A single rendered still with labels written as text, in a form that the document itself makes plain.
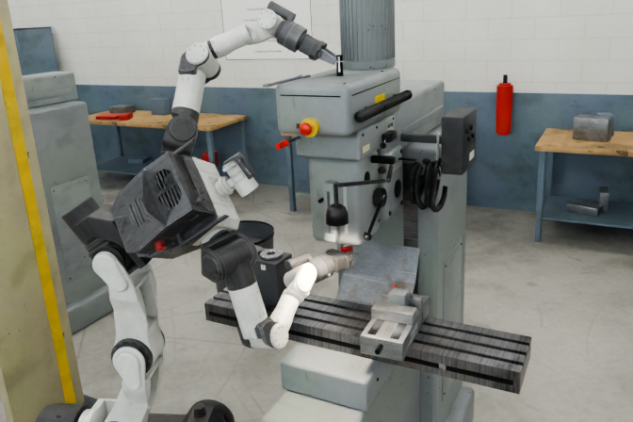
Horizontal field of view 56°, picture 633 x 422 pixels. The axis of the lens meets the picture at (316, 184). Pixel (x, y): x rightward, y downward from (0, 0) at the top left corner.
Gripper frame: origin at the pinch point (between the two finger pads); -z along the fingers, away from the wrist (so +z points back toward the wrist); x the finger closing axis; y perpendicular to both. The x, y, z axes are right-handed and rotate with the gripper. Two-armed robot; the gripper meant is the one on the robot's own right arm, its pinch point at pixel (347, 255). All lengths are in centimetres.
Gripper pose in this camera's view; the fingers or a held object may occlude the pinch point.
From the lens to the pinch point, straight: 221.4
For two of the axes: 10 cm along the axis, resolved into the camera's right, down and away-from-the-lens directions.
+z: -7.2, 2.3, -6.6
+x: -7.0, -1.8, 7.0
